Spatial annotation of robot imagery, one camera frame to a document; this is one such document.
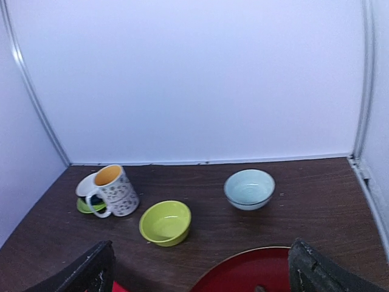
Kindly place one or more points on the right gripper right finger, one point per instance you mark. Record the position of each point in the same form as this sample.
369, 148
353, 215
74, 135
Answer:
309, 270

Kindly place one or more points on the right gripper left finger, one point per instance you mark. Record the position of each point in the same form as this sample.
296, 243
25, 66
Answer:
92, 271

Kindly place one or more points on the red tin lid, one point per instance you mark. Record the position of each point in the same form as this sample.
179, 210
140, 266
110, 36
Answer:
118, 288

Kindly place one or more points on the small dark chocolate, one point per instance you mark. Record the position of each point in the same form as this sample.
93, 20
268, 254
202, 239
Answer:
260, 288

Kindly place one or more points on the round red tray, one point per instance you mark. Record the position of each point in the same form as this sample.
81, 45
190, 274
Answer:
266, 266

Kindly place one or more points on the green saucer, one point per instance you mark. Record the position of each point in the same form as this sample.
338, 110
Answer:
83, 207

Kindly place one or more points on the patterned mug yellow inside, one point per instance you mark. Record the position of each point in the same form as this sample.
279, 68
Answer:
112, 185

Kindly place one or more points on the lime green bowl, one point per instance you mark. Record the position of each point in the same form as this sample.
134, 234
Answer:
166, 223

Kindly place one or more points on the white dark-banded cup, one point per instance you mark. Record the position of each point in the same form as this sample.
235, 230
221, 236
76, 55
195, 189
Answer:
85, 187

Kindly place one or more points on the pale blue ceramic bowl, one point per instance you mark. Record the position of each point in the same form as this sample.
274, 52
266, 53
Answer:
249, 189

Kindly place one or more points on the right aluminium frame post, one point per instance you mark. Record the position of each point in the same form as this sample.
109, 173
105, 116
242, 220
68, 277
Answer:
369, 158

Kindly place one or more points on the aluminium frame post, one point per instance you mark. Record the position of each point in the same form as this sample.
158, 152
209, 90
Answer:
28, 84
369, 158

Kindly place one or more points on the left aluminium frame post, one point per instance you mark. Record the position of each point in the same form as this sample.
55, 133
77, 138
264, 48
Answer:
28, 84

